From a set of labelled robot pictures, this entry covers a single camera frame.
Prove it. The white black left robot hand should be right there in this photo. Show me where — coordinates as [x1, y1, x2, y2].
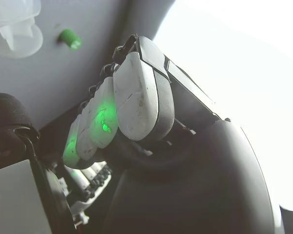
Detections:
[0, 35, 284, 234]

